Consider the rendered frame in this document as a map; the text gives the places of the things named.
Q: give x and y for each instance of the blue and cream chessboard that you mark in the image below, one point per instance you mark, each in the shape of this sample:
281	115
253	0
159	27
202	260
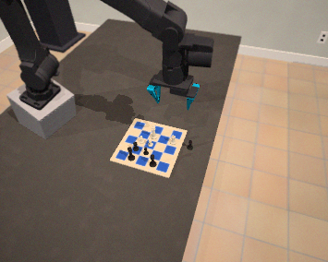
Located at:
164	152

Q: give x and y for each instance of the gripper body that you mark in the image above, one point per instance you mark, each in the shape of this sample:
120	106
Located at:
174	79

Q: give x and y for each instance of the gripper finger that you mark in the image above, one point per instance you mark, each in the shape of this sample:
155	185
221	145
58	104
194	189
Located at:
151	89
189	100

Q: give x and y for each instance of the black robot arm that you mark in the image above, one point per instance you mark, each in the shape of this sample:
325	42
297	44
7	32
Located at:
166	22

